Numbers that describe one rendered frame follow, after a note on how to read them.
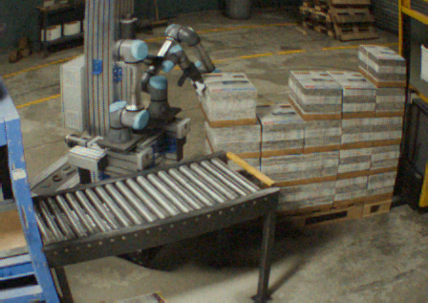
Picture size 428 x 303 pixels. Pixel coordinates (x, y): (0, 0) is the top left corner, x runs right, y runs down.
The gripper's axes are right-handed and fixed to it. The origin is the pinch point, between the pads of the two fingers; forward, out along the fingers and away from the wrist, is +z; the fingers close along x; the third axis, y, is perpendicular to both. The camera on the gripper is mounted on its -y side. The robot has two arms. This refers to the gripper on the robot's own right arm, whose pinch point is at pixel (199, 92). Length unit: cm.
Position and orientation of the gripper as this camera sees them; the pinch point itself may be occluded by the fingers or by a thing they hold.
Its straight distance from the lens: 379.3
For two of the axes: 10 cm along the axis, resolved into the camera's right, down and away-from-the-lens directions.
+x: -1.8, -4.0, 9.0
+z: 4.9, 7.6, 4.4
